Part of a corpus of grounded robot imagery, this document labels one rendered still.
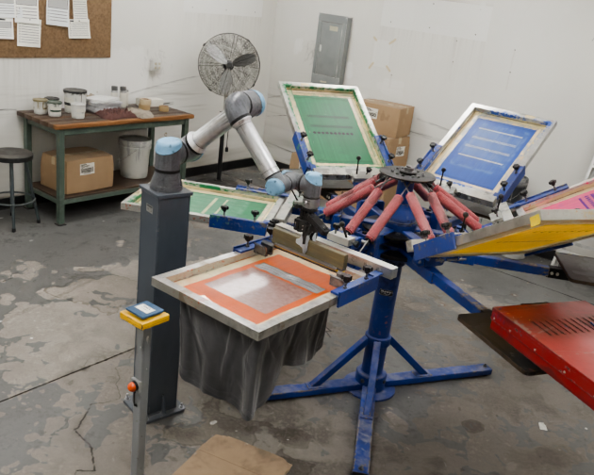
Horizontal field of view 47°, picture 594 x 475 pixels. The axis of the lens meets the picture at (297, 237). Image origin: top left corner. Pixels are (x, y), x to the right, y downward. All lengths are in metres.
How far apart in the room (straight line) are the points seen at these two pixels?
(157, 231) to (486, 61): 4.51
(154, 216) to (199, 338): 0.67
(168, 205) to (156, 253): 0.23
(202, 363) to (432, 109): 4.89
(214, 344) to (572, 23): 4.85
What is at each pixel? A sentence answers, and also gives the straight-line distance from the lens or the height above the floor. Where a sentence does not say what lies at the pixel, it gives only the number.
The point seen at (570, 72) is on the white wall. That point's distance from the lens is 6.69.
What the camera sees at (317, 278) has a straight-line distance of 3.00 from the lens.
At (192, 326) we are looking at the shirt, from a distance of 2.84.
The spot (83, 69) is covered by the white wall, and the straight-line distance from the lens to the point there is 6.67.
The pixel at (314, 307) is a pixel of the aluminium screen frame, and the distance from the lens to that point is 2.66.
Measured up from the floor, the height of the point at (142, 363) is 0.75.
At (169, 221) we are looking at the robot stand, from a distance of 3.19.
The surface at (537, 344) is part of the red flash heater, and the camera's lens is 2.52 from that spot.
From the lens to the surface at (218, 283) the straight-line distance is 2.85.
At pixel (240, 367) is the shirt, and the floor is 0.73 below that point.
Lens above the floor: 2.14
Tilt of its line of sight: 20 degrees down
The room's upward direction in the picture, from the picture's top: 7 degrees clockwise
